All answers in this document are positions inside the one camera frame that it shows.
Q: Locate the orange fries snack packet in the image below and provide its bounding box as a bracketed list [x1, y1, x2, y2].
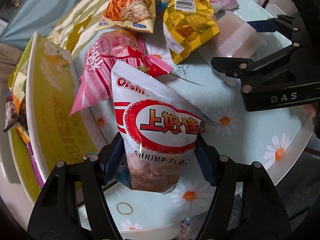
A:
[94, 0, 157, 34]

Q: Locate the dark brown snack packet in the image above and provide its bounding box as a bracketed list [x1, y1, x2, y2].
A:
[3, 92, 28, 133]

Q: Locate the daisy print tablecloth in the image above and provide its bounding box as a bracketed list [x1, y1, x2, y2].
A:
[77, 0, 313, 233]

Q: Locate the yellow checkered snack packet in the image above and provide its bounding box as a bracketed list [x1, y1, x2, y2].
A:
[162, 0, 220, 65]

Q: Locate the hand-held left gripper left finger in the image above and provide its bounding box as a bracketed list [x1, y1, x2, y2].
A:
[27, 132, 130, 240]

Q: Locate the white red shrimp chip packet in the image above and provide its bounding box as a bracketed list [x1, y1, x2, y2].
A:
[111, 59, 223, 195]

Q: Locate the green cardboard box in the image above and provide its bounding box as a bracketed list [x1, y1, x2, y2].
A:
[7, 31, 110, 205]

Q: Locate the pink striped snack packet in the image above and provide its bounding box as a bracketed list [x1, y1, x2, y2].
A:
[69, 29, 175, 117]

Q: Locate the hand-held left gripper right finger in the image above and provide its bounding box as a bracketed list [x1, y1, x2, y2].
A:
[196, 132, 292, 240]

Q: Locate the purple snack packet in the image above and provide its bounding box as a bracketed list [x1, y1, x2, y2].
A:
[26, 142, 45, 188]

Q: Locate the light blue window cloth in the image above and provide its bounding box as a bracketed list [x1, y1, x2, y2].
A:
[0, 0, 105, 43]

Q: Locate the translucent plastic packet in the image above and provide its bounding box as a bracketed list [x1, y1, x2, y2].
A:
[205, 12, 267, 87]

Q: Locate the floral striped blanket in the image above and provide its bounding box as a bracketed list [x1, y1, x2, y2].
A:
[47, 0, 140, 58]

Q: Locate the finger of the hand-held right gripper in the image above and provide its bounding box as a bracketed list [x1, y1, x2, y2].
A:
[211, 44, 308, 87]
[247, 14, 301, 46]

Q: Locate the rubber band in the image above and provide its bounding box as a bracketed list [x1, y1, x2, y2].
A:
[117, 202, 134, 215]

